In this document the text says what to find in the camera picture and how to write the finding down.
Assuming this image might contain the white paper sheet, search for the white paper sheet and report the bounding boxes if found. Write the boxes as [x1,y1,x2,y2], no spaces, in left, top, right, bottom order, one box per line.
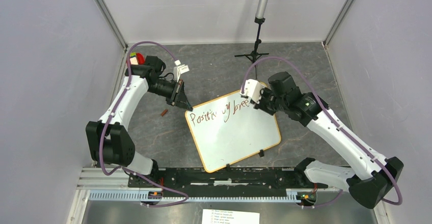
[201,209,260,224]

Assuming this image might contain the yellow framed whiteboard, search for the yellow framed whiteboard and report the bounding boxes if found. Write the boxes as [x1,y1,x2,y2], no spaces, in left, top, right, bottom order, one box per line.
[184,91,282,173]

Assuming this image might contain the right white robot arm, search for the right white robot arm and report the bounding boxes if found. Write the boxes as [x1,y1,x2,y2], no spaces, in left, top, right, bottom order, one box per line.
[241,72,404,209]

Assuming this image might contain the red marker cap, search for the red marker cap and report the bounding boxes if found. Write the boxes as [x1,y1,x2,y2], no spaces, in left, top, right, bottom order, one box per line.
[160,109,168,117]

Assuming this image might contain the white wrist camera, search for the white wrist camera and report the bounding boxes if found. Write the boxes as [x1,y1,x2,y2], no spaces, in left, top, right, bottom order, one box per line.
[240,79,266,104]
[173,60,190,82]

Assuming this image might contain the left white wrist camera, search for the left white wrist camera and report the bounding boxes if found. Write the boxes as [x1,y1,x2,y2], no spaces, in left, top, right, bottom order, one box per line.
[173,60,190,82]

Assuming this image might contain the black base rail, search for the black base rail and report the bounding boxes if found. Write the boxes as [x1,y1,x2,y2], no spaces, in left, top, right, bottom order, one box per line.
[148,167,327,198]

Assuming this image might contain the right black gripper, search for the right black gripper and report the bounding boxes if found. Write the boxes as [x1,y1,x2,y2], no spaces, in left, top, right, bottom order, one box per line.
[250,86,287,116]

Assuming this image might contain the red toy with block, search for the red toy with block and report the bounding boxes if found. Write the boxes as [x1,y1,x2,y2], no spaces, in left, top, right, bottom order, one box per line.
[129,52,145,65]

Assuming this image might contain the slotted cable duct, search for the slotted cable duct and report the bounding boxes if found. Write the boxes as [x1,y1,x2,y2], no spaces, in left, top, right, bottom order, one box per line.
[87,190,305,203]

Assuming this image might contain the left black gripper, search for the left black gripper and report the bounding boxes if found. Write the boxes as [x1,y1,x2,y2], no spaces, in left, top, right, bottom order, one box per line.
[147,78,193,111]

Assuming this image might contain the purple cable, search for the purple cable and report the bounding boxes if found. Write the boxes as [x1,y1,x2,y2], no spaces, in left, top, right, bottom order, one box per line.
[241,56,403,210]
[98,41,190,208]

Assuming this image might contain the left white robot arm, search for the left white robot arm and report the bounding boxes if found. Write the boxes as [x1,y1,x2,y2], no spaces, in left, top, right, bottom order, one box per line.
[86,52,193,187]

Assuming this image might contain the black tripod stand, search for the black tripod stand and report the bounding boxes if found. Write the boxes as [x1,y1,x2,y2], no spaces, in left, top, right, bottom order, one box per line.
[234,17,269,64]

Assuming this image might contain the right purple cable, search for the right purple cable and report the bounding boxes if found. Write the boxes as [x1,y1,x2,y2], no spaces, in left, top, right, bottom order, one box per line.
[241,56,403,210]

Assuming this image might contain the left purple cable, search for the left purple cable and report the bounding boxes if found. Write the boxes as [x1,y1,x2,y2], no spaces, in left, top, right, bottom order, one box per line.
[98,41,190,208]

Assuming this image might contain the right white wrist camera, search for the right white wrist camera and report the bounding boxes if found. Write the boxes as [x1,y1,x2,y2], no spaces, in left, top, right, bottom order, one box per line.
[240,79,266,104]

